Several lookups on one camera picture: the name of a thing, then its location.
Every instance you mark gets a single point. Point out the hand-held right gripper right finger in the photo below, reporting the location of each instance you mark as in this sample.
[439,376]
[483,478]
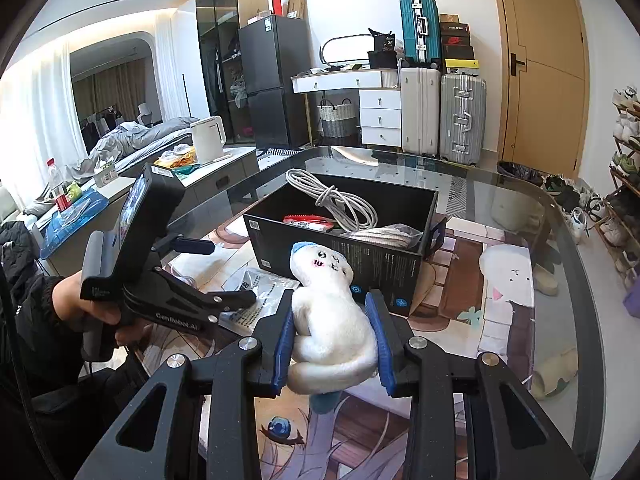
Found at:
[383,345]

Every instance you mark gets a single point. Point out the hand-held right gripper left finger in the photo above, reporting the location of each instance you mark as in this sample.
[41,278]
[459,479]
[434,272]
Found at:
[283,340]

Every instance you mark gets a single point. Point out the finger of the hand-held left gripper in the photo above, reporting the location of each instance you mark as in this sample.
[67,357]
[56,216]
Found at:
[235,300]
[195,247]

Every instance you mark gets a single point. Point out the white printed packet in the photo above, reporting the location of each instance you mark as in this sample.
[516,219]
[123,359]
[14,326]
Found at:
[265,290]

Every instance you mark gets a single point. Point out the white plush toy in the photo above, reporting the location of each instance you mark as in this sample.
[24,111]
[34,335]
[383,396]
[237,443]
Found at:
[325,320]

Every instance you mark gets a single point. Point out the black cardboard box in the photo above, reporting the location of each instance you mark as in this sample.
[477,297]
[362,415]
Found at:
[385,270]

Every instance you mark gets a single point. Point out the red and white packet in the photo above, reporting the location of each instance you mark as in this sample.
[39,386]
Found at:
[305,220]

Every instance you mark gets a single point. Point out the zip bag of white socks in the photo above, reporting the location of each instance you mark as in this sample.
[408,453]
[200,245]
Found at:
[385,235]

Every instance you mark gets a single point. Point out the person's left forearm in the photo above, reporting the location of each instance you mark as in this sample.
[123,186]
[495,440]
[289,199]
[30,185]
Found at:
[30,320]

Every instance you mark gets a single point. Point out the person's left hand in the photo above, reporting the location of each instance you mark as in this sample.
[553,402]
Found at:
[67,300]

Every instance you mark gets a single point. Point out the yellow snack bag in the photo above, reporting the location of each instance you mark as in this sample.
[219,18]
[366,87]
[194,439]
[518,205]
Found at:
[175,157]

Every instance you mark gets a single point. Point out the grey side cabinet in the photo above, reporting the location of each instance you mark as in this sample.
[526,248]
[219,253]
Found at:
[220,180]

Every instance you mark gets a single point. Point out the bed with grey bedding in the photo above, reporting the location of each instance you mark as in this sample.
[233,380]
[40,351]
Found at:
[135,145]

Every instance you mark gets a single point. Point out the blue plastic sheet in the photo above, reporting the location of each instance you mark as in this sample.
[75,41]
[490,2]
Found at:
[70,225]

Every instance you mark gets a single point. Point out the printed desk mat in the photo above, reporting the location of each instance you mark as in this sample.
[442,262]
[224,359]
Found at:
[450,285]

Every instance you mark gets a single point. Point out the red label bottle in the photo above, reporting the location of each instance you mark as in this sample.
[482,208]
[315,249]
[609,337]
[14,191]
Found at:
[59,185]

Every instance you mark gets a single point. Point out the white kettle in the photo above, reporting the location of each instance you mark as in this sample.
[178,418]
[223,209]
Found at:
[207,140]

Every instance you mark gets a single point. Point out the white office chair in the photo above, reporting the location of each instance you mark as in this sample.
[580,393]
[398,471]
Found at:
[145,112]

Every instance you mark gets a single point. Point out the white curtain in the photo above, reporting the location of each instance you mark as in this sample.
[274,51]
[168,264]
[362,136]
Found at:
[35,110]

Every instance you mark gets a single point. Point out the beige slipper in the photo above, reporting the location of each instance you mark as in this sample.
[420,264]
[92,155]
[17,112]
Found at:
[555,370]
[545,280]

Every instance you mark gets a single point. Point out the black fridge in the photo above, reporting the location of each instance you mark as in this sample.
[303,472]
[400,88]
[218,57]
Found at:
[275,85]

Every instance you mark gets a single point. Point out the wicker basket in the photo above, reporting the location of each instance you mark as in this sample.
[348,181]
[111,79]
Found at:
[337,122]

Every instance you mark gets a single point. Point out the dark glass wardrobe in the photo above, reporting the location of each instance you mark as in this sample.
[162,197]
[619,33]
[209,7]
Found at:
[220,35]

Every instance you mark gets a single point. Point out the person's black clothing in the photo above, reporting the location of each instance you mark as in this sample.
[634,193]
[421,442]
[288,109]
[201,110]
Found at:
[60,410]

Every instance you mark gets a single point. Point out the white vanity desk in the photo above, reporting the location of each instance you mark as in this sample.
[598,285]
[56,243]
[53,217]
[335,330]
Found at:
[380,117]

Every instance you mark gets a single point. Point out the group of loose shoes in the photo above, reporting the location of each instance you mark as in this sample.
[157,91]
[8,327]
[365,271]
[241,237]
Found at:
[575,205]

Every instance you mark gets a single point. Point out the white suitcase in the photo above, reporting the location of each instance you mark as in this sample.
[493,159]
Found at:
[420,110]

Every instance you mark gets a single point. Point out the silver suitcase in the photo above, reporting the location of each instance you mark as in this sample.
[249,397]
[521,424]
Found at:
[462,120]

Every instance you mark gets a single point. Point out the oval mirror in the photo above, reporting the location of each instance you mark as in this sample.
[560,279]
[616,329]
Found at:
[345,50]

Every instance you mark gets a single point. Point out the red bag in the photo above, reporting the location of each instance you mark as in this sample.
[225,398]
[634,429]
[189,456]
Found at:
[278,4]

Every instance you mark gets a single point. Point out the purple bag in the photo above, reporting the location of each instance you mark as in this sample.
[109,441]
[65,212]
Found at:
[632,300]

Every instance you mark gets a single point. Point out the brown cardboard box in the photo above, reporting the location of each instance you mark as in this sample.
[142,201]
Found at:
[296,4]

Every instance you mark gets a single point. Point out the black carton with white label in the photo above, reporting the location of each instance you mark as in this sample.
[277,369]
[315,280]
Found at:
[384,40]

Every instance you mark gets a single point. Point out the yellow edged shoe box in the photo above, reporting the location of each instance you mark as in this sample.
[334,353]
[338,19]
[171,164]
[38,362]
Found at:
[461,66]

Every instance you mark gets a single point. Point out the plain dark shoe box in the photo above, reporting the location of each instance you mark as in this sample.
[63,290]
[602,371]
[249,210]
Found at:
[457,52]

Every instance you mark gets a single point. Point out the wooden door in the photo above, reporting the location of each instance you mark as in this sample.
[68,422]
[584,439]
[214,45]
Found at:
[545,85]

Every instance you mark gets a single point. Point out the teal suitcase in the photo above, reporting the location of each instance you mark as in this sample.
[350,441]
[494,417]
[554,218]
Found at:
[420,30]

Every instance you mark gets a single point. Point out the red print shoe box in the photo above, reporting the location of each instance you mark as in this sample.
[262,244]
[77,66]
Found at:
[456,40]

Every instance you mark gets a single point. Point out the black shoe box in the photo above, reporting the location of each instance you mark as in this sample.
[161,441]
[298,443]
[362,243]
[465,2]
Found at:
[455,29]

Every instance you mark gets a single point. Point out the shoe rack with shoes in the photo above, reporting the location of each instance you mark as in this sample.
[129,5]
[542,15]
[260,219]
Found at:
[627,130]

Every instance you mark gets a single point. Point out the small tan box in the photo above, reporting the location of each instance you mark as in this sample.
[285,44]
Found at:
[450,19]

